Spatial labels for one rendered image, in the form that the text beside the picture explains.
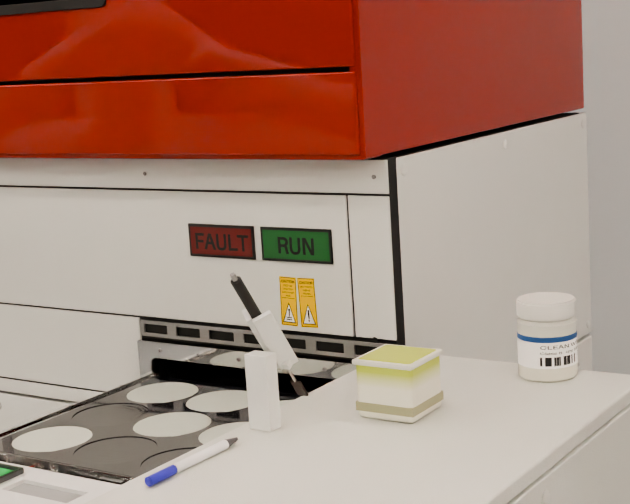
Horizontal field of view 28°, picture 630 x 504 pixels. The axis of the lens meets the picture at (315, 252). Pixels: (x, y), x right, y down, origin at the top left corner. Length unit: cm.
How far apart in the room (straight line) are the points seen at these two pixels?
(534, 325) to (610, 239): 165
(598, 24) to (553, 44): 96
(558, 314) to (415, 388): 22
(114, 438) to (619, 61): 181
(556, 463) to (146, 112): 81
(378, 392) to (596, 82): 182
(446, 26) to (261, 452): 73
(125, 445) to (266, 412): 28
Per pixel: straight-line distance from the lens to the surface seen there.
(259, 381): 136
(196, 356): 187
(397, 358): 137
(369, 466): 125
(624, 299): 315
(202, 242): 182
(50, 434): 167
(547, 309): 148
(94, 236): 197
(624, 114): 308
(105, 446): 159
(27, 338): 212
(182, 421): 166
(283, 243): 174
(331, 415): 142
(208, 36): 172
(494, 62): 193
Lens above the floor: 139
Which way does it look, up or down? 10 degrees down
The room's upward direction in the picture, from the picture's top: 4 degrees counter-clockwise
